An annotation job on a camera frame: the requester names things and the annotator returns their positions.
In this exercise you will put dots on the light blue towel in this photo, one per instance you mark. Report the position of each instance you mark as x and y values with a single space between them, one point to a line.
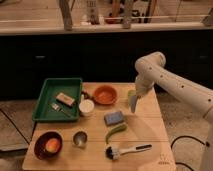
133 102

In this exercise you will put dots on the green plastic tray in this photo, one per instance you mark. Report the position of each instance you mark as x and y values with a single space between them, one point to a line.
50 89

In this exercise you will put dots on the tan sponge block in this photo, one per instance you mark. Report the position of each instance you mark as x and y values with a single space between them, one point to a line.
65 99

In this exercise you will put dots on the white handled dish brush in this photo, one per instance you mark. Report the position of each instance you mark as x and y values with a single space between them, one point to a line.
114 153

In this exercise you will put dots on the silver fork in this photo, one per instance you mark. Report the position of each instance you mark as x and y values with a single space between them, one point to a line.
56 107

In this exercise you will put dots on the green chili pepper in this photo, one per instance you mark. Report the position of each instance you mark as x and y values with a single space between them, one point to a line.
117 129

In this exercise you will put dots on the blue sponge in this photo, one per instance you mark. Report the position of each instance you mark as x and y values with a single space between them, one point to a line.
113 118

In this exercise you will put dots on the orange fruit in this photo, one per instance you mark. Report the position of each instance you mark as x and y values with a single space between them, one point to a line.
52 145

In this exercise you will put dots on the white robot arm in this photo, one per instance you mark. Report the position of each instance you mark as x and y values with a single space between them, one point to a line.
150 69

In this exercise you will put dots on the small metal cup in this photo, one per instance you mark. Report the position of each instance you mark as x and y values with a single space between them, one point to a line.
80 139

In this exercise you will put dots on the dark red bowl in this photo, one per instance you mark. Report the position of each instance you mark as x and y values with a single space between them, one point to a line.
39 147

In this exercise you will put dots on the orange bowl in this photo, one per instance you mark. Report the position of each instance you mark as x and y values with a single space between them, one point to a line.
105 95

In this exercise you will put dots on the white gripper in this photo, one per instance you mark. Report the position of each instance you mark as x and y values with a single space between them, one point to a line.
142 85

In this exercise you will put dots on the green plastic cup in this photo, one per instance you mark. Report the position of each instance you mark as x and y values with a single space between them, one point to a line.
131 93

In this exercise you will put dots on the white cup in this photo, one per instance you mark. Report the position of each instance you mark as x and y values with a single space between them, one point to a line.
86 107

